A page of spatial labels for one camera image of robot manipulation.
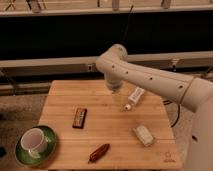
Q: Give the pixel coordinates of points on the white plastic bottle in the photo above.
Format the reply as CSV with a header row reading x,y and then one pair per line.
x,y
134,98

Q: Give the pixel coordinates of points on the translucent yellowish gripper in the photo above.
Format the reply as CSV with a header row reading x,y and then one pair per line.
x,y
115,89

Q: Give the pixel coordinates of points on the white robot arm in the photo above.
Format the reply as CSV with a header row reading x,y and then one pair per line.
x,y
193,93

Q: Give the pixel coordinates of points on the white ceramic cup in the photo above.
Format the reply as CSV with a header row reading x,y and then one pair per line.
x,y
34,142

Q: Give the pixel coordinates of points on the green saucer plate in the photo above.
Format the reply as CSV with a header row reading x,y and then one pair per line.
x,y
24,158

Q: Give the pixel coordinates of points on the red brown sausage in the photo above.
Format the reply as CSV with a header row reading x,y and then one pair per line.
x,y
99,152

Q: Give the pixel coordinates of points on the red chocolate bar box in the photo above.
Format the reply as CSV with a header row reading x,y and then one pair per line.
x,y
79,118

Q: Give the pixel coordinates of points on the white wrapped packet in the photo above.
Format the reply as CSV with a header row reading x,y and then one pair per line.
x,y
144,135

